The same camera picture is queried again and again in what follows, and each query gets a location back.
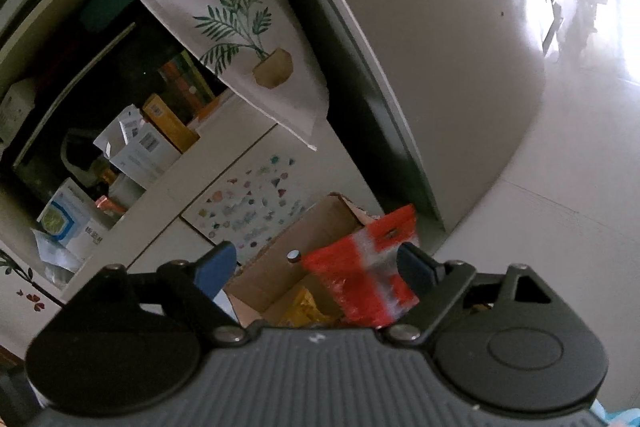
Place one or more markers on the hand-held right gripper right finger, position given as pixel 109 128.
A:
pixel 417 274

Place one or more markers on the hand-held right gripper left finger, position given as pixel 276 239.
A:
pixel 215 272

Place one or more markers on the brown cardboard box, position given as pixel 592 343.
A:
pixel 270 277

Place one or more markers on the red white snack packet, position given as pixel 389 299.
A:
pixel 350 277

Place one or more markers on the yellow snack packet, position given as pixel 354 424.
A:
pixel 305 307

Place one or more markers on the round metal button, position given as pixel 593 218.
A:
pixel 294 255

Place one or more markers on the white cabinet with stickers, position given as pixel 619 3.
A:
pixel 165 187

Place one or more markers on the small orange jar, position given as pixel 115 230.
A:
pixel 111 205

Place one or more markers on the white blue box green label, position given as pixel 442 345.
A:
pixel 70 219

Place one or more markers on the orange yellow box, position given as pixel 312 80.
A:
pixel 170 122

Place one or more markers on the small white carton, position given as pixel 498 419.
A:
pixel 122 127

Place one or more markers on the dark container with white rim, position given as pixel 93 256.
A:
pixel 82 157

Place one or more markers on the row of books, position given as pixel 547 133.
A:
pixel 192 79

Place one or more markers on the grey refrigerator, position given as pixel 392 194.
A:
pixel 440 82

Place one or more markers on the flower wall sticker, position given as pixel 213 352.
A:
pixel 22 279

